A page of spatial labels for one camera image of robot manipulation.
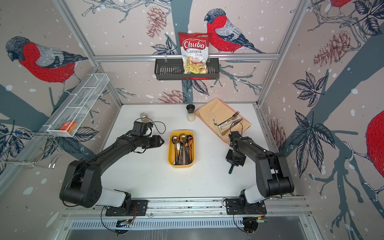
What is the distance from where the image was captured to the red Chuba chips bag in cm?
83

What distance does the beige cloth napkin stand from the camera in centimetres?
106

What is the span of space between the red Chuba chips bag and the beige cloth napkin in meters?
0.35
